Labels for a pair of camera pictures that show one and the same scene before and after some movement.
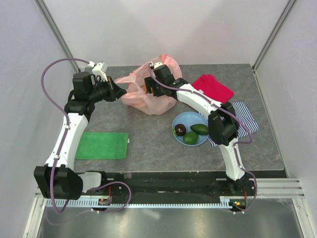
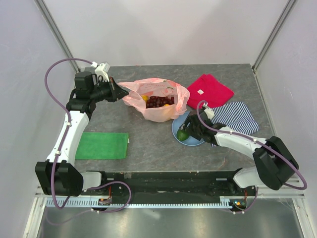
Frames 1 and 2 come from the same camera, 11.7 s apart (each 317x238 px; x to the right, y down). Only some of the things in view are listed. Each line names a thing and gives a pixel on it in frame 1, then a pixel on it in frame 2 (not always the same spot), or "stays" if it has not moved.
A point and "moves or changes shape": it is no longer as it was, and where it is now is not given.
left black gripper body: x=102 y=91 stays
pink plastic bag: x=135 y=97 moves or changes shape
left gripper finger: x=113 y=86 stays
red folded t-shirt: x=212 y=89 stays
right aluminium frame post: x=278 y=24 stays
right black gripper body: x=157 y=88 -> x=193 y=131
